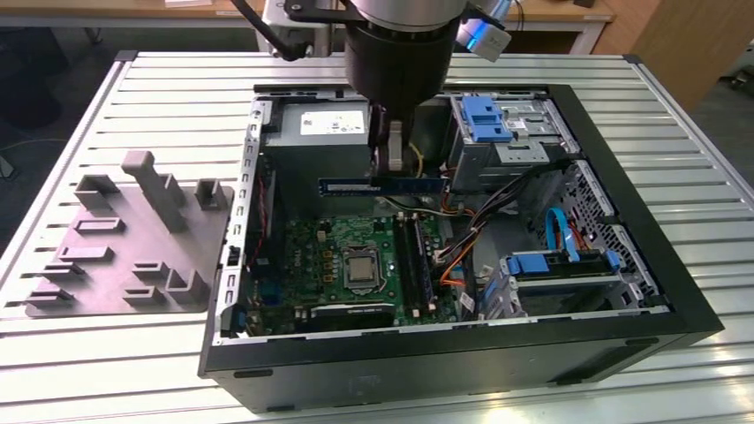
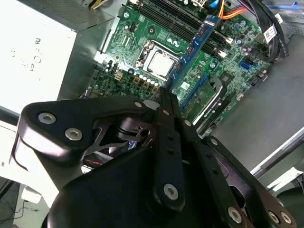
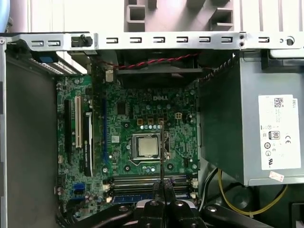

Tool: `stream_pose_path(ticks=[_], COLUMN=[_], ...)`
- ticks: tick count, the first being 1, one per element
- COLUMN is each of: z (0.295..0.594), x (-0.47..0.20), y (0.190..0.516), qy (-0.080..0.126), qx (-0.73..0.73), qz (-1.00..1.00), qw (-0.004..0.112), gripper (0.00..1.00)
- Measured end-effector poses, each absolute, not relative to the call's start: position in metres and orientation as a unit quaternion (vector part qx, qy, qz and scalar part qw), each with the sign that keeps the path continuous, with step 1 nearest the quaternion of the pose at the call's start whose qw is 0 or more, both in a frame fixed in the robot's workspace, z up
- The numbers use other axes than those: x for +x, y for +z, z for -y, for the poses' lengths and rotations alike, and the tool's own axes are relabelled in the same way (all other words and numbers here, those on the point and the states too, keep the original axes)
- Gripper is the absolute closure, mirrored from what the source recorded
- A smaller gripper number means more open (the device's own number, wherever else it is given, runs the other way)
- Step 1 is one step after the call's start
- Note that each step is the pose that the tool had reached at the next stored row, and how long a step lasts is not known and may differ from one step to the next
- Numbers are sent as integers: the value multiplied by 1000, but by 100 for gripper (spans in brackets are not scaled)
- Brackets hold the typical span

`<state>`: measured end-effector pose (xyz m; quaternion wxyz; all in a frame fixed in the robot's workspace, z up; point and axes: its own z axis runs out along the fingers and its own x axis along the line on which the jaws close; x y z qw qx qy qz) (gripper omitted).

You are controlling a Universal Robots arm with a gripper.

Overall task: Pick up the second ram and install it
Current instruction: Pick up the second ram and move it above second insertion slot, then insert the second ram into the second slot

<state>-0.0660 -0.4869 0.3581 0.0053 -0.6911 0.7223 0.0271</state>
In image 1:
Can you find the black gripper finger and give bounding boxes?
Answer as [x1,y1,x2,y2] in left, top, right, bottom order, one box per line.
[368,103,386,178]
[376,105,418,178]

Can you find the RAM stick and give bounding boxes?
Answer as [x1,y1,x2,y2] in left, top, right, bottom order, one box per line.
[411,214,440,313]
[316,176,452,196]

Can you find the black RAM slot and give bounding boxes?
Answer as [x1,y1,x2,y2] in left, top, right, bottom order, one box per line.
[391,211,420,317]

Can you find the grey power supply unit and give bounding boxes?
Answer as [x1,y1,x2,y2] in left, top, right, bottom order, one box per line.
[262,102,379,217]

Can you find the blue drive bay latch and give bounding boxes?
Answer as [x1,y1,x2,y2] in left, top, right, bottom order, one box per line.
[462,95,511,145]

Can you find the silver drive bay cage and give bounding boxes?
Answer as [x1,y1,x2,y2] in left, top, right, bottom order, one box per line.
[450,95,582,190]

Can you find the CPU socket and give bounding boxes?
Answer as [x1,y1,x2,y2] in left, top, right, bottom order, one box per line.
[339,244,386,296]

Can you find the green motherboard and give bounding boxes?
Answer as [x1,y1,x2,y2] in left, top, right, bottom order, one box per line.
[244,214,460,332]

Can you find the silver CPU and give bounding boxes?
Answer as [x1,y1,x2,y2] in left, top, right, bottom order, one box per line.
[346,257,378,284]

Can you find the wooden desk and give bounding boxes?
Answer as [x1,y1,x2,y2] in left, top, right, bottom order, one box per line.
[0,0,618,55]

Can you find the blue disk carrier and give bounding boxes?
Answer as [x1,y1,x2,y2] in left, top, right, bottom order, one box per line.
[504,249,621,278]

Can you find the black graphics card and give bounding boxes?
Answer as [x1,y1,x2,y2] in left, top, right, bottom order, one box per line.
[308,302,398,331]

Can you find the silver disk bay cage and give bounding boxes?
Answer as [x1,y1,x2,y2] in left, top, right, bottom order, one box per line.
[498,254,643,319]

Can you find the grey parts rack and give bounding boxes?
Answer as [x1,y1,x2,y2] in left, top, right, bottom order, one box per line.
[24,148,235,317]

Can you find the wooden cabinet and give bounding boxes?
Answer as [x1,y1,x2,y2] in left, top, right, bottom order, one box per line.
[627,0,754,111]

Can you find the black PC case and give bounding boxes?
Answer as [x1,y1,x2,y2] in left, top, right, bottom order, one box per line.
[196,82,725,414]

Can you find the black office chair base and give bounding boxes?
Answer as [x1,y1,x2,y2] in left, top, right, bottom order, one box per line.
[718,61,754,94]

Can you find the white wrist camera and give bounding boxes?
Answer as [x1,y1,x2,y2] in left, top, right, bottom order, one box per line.
[455,16,514,62]
[262,0,332,59]

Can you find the black cable bundle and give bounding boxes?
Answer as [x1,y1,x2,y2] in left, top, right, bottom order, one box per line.
[435,161,570,266]

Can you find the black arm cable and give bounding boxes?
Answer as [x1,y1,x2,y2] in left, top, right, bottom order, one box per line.
[228,0,308,62]

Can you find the orange wires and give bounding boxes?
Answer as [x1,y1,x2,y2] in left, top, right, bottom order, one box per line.
[438,249,476,288]

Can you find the blue flat data cable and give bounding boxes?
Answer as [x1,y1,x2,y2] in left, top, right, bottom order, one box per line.
[545,206,582,261]

